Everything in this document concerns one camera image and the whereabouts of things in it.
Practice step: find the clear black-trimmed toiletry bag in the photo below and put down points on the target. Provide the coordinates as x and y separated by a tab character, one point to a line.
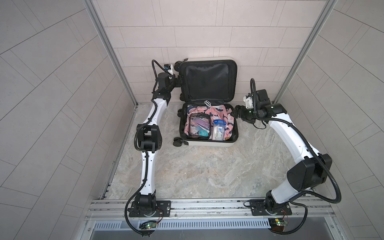
193	132

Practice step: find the green circuit board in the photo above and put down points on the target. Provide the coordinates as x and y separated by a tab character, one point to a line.
148	225
277	225

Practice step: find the pink shark print shorts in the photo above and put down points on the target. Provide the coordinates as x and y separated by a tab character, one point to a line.
216	113

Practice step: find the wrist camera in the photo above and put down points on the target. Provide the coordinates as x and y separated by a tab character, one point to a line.
248	100
169	68

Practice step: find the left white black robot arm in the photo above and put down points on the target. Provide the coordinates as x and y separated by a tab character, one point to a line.
148	140

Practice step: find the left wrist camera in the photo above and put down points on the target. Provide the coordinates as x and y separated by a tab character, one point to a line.
169	68

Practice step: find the aluminium mounting rail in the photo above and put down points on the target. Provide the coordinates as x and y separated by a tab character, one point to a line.
221	208

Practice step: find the clear container blue lid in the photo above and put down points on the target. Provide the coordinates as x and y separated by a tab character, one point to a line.
219	130

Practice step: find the teal round jar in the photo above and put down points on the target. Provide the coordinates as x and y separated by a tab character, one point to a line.
204	134

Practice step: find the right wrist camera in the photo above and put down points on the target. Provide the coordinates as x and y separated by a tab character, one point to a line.
248	100

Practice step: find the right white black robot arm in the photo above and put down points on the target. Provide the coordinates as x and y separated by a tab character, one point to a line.
311	167

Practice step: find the aluminium corner post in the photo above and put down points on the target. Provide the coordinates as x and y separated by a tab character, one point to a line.
96	20
319	23

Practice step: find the left aluminium corner post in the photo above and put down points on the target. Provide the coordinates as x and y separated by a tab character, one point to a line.
96	20

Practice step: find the right green circuit board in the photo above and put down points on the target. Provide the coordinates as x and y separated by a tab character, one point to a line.
277	225

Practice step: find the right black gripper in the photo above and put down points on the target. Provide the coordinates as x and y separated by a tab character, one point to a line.
241	114

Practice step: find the right aluminium corner post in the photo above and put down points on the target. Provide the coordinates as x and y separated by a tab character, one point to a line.
319	23

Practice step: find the left green circuit board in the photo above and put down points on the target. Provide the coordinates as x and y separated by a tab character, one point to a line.
148	225

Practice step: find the white black-lined carry-on suitcase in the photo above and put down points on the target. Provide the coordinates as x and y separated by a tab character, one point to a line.
206	82

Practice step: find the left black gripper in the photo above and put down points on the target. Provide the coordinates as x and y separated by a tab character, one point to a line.
176	82

